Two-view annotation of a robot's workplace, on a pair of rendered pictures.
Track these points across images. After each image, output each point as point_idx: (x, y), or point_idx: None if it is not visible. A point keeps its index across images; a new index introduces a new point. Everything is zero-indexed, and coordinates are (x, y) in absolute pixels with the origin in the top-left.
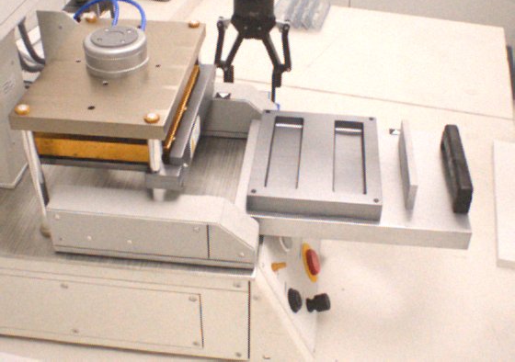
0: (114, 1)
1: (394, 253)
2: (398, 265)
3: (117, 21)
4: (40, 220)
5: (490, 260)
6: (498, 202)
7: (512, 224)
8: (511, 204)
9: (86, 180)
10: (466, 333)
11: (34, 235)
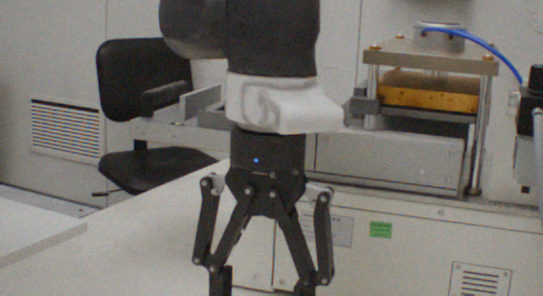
0: (459, 29)
1: (168, 249)
2: (173, 243)
3: (458, 56)
4: (489, 155)
5: (86, 234)
6: (25, 245)
7: (40, 232)
8: (15, 242)
9: (466, 166)
10: (159, 213)
11: (488, 151)
